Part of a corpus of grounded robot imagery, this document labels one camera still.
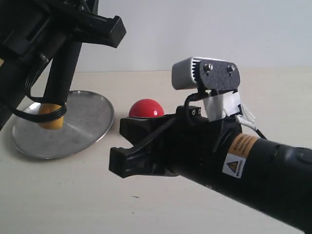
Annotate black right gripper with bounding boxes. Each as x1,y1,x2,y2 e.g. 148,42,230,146
109,106,242,178

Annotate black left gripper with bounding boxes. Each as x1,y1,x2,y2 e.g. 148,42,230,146
0,0,126,71

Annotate black yellow claw hammer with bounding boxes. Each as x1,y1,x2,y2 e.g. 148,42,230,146
38,41,82,130

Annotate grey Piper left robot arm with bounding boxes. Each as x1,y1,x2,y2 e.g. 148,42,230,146
0,0,126,126

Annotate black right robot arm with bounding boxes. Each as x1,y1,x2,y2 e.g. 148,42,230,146
109,106,312,234

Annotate red dome push button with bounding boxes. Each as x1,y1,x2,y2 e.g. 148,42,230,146
129,98,164,117

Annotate round stainless steel plate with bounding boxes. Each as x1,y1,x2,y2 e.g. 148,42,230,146
12,90,115,159

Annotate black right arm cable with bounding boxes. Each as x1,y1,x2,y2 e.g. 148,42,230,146
184,92,269,141

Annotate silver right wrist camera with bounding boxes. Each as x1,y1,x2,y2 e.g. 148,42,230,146
171,57,258,131

